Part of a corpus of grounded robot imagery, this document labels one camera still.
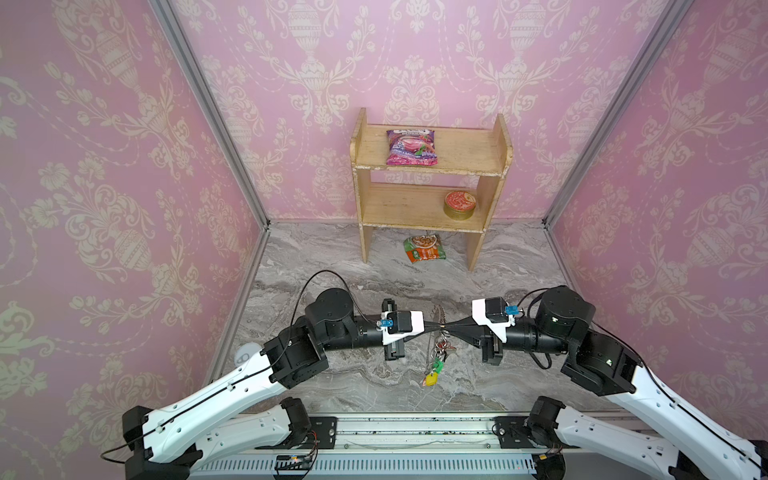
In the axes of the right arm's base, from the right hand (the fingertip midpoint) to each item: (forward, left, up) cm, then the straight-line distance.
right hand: (446, 325), depth 54 cm
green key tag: (-6, +2, -3) cm, 7 cm away
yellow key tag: (-7, +3, -7) cm, 10 cm away
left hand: (-1, +2, +1) cm, 2 cm away
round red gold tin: (+45, -12, -11) cm, 48 cm away
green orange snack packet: (+48, -4, -35) cm, 60 cm away
